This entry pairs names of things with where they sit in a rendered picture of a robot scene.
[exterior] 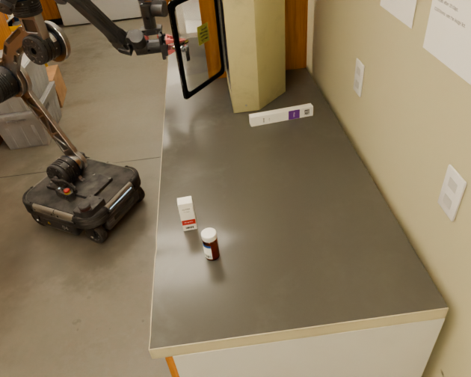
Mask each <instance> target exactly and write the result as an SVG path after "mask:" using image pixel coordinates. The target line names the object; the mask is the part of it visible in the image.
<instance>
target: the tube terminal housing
mask: <svg viewBox="0 0 471 377"><path fill-rule="evenodd" d="M222 3H223V8H224V22H225V31H226V39H227V51H228V58H229V70H230V83H229V79H228V75H227V83H228V87H229V91H230V98H231V102H232V106H233V112H234V113H239V112H246V111H258V110H260V109H261V108H263V107H265V106H266V105H267V104H269V103H270V102H271V101H273V100H274V99H276V98H278V96H280V95H281V94H283V93H284V92H286V45H285V0H222ZM230 84H231V89H230ZM231 92H232V93H231Z"/></svg>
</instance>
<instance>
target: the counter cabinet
mask: <svg viewBox="0 0 471 377"><path fill-rule="evenodd" d="M444 320H445V318H443V319H433V320H428V321H422V322H412V323H407V324H400V325H391V326H385V327H379V328H370V329H363V330H358V331H348V332H342V333H337V334H326V335H321V336H315V337H305V338H300V339H294V340H284V341H278V342H273V343H263V344H257V345H251V346H241V347H235V348H230V349H220V350H214V351H208V352H198V353H193V354H187V355H177V356H171V357H166V358H165V360H166V361H167V365H168V367H169V370H170V374H171V375H172V377H422V374H423V372H424V369H425V366H426V364H427V362H428V359H429V357H430V355H431V352H432V349H433V348H434V344H435V343H436V340H437V337H438V335H439V333H440V330H441V328H442V326H443V323H444Z"/></svg>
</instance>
